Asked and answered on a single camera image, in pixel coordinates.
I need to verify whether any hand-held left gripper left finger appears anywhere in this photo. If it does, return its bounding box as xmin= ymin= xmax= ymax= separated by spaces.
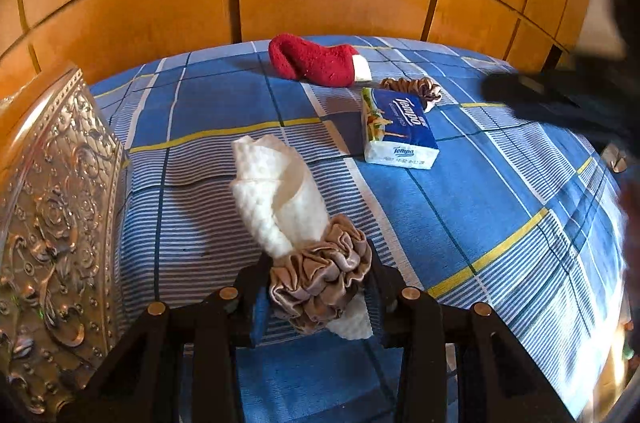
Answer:
xmin=65 ymin=252 xmax=275 ymax=423

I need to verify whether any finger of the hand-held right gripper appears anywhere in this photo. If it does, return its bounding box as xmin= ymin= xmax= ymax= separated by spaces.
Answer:
xmin=481 ymin=70 xmax=632 ymax=140

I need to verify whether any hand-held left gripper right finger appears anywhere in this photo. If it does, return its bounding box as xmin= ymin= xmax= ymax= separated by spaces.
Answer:
xmin=362 ymin=243 xmax=576 ymax=423

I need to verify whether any beige satin scrunchie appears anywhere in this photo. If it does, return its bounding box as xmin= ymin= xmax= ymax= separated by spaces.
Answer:
xmin=269 ymin=214 xmax=373 ymax=334

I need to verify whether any white waffle cloth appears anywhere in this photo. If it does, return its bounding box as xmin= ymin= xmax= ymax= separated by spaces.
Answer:
xmin=230 ymin=134 xmax=375 ymax=340

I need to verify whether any silver embossed metal box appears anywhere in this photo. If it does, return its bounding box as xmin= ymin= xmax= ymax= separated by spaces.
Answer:
xmin=0 ymin=63 xmax=131 ymax=416

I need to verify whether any brown striped scrunchie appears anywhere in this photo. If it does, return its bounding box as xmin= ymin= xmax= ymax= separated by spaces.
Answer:
xmin=378 ymin=76 xmax=443 ymax=112

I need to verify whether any blue plaid bedsheet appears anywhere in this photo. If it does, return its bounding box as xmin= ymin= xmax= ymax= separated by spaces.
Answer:
xmin=92 ymin=35 xmax=632 ymax=423

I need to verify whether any blue tissue pack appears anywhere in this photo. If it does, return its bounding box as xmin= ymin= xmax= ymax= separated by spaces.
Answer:
xmin=360 ymin=87 xmax=441 ymax=168

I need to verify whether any red sock with white cuff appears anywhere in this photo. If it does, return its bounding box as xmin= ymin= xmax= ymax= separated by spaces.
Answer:
xmin=268 ymin=33 xmax=373 ymax=88

